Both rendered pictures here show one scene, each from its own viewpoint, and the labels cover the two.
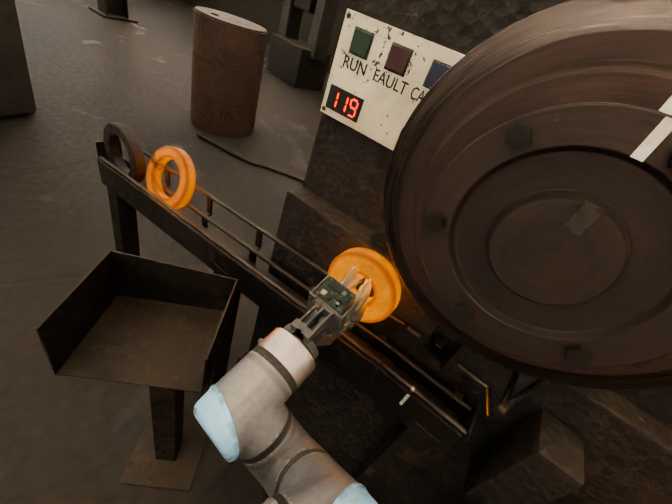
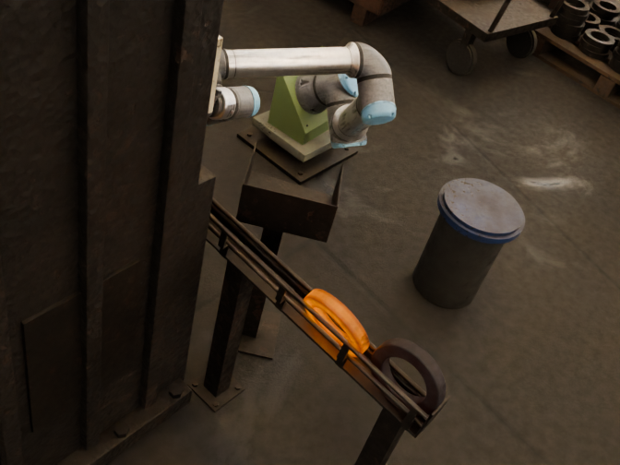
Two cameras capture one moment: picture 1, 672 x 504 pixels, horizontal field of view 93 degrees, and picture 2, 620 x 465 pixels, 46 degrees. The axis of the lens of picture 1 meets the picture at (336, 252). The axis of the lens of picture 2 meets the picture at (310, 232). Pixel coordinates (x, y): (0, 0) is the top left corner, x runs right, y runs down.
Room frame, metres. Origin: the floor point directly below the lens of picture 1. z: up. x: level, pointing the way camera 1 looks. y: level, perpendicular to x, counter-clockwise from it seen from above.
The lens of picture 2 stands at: (1.94, 0.58, 1.97)
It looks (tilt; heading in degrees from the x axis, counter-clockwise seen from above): 42 degrees down; 188
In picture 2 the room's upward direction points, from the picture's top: 16 degrees clockwise
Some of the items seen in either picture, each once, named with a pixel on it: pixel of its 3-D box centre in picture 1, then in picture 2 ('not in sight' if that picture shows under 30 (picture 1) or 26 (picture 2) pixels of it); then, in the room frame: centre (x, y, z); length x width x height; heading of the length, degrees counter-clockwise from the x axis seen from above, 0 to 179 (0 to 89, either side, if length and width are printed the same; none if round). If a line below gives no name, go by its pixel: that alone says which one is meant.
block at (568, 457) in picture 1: (518, 467); not in sight; (0.34, -0.47, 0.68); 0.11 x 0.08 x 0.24; 157
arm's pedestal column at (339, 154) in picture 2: not in sight; (299, 138); (-0.73, 0.06, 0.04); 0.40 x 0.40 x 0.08; 66
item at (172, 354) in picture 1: (159, 393); (272, 260); (0.36, 0.29, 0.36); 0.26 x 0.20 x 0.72; 102
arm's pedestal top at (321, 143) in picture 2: not in sight; (302, 127); (-0.73, 0.06, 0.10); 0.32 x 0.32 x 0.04; 66
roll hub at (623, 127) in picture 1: (551, 245); not in sight; (0.33, -0.21, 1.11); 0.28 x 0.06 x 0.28; 67
